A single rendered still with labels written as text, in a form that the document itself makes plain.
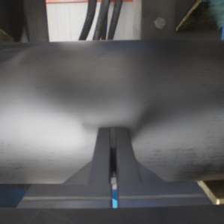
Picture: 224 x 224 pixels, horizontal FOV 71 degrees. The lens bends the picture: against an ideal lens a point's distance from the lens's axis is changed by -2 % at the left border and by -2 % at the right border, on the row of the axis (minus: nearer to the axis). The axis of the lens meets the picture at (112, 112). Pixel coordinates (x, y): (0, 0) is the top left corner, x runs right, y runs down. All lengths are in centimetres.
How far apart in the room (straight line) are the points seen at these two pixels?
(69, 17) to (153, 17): 199
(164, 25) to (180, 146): 32
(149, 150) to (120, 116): 5
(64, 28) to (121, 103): 222
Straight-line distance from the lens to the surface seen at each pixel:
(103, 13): 47
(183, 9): 42
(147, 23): 44
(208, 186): 30
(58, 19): 240
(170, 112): 17
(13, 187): 45
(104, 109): 16
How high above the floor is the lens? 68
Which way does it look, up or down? level
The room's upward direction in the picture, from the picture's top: 91 degrees counter-clockwise
